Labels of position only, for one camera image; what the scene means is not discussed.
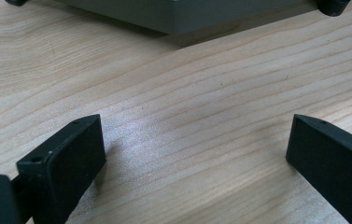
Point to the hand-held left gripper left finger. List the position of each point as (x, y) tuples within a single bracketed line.
[(67, 168)]

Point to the dark grey corner shelf rack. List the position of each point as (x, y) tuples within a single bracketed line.
[(180, 14)]

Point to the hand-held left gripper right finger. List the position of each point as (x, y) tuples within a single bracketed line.
[(335, 161)]

